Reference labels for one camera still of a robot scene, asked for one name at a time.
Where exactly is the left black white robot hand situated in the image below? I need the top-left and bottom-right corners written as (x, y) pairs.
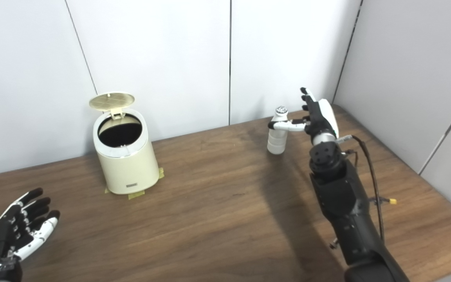
top-left (0, 188), bottom-right (60, 282)

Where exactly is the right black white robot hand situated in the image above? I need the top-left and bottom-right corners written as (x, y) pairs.
top-left (268, 87), bottom-right (340, 146)

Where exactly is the small white plastic bottle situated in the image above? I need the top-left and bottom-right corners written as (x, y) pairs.
top-left (267, 106), bottom-right (289, 155)

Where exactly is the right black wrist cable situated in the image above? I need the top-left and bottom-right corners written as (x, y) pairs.
top-left (337, 135), bottom-right (385, 242)

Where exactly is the cream-colored round bin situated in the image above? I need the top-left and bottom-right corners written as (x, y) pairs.
top-left (93, 110), bottom-right (160, 195)

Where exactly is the round cream bin lid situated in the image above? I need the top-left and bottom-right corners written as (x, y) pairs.
top-left (89, 92), bottom-right (135, 120)

